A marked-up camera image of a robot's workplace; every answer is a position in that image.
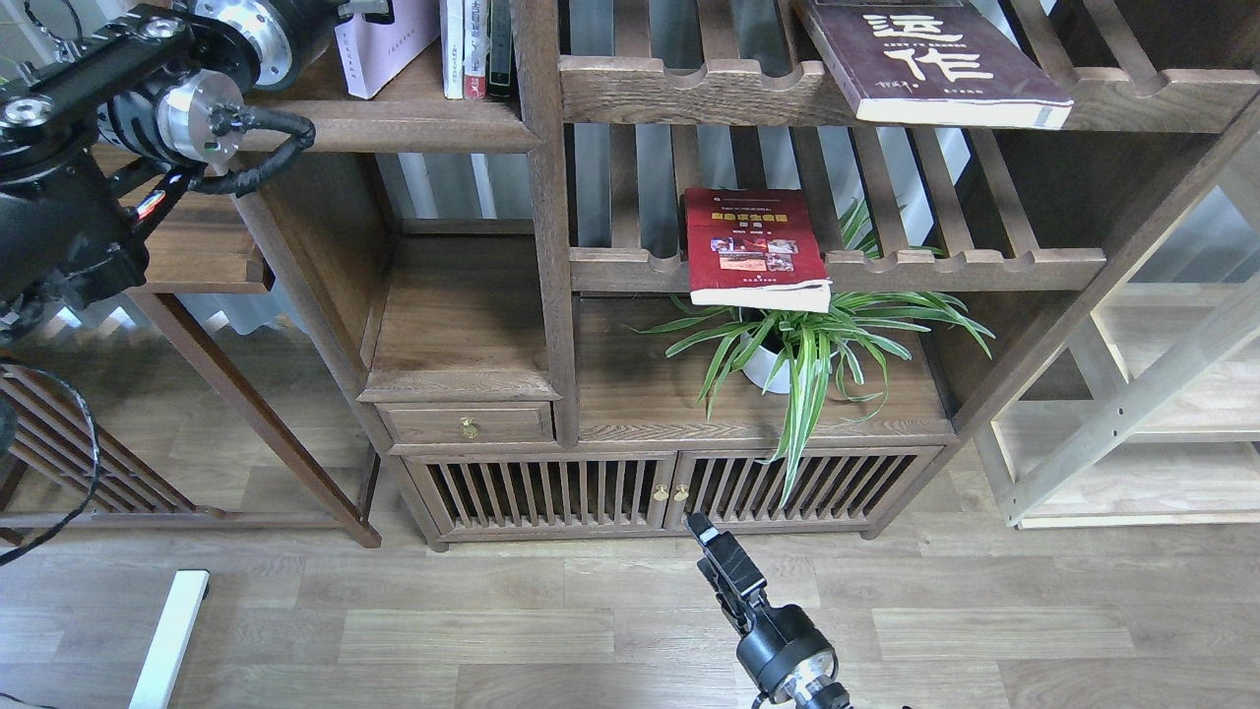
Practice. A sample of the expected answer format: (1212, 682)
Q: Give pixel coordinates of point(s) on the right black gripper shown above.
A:
(781, 649)

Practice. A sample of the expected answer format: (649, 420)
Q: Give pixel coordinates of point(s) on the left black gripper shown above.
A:
(289, 35)

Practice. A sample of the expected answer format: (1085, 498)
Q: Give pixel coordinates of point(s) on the white lavender book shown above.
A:
(372, 54)

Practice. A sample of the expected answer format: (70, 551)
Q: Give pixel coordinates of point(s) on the dark maroon book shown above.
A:
(931, 63)

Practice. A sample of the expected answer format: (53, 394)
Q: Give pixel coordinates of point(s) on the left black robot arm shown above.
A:
(98, 149)

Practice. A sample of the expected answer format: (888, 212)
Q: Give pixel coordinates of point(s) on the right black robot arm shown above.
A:
(781, 649)

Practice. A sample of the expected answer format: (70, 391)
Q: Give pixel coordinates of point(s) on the red white upright book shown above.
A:
(476, 48)

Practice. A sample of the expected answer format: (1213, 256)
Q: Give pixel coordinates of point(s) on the black upright book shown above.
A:
(501, 59)

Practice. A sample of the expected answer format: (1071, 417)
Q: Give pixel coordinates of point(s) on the white plant pot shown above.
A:
(760, 366)

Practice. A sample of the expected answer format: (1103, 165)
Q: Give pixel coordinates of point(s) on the green spider plant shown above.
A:
(845, 349)

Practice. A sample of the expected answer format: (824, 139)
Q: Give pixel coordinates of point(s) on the dark wooden bookshelf cabinet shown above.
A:
(499, 259)

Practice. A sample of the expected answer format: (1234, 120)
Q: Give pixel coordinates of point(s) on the white table leg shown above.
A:
(158, 675)

